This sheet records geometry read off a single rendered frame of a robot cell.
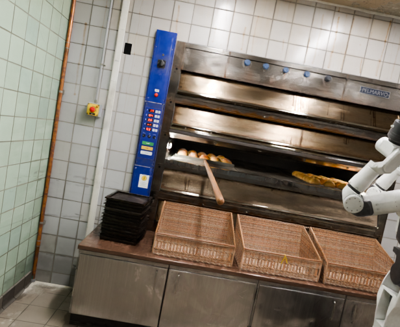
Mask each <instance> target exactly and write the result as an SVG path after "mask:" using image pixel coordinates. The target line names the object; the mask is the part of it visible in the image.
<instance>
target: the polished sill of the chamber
mask: <svg viewBox="0 0 400 327"><path fill-rule="evenodd" d="M164 164H168V165H174V166H178V167H185V168H189V169H196V170H200V171H206V167H205V165H199V164H194V163H188V162H182V161H177V160H170V159H167V158H166V159H165V161H164ZM210 169H211V171H212V173H217V174H221V175H228V176H235V177H238V178H245V179H250V180H256V181H260V182H267V183H271V184H277V185H282V186H288V187H292V188H299V189H305V190H310V191H317V192H320V193H327V194H331V195H337V196H342V191H340V190H336V189H329V188H323V187H319V186H312V185H308V184H302V183H297V182H291V181H287V180H280V179H276V178H270V177H265V176H259V175H252V174H248V173H241V172H237V171H231V170H226V169H220V168H216V167H210Z"/></svg>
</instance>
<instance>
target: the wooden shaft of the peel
mask: <svg viewBox="0 0 400 327"><path fill-rule="evenodd" d="M204 164H205V167H206V171H207V174H208V177H209V180H210V183H211V186H212V189H213V192H214V195H215V198H216V202H217V204H219V205H222V204H223V203H224V199H223V197H222V195H221V192H220V190H219V187H218V185H217V183H216V181H215V178H214V176H213V174H212V171H211V169H210V167H209V164H208V162H207V160H204Z"/></svg>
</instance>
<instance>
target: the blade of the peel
mask: <svg viewBox="0 0 400 327"><path fill-rule="evenodd" d="M175 157H179V158H186V159H189V160H196V161H200V162H202V161H203V159H202V158H196V157H192V156H185V155H181V154H175ZM207 162H208V163H211V164H218V165H224V166H228V167H234V164H231V163H224V162H217V161H213V160H207Z"/></svg>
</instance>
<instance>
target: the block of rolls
mask: <svg viewBox="0 0 400 327"><path fill-rule="evenodd" d="M292 176H295V177H297V178H300V179H301V180H304V181H306V182H310V184H315V185H320V184H321V185H324V186H325V187H329V188H338V189H343V188H344V187H346V185H347V184H348V182H344V181H342V180H339V179H335V178H327V177H325V176H321V175H319V176H316V175H313V174H310V173H307V174H304V173H301V172H299V171H294V172H293V173H292Z"/></svg>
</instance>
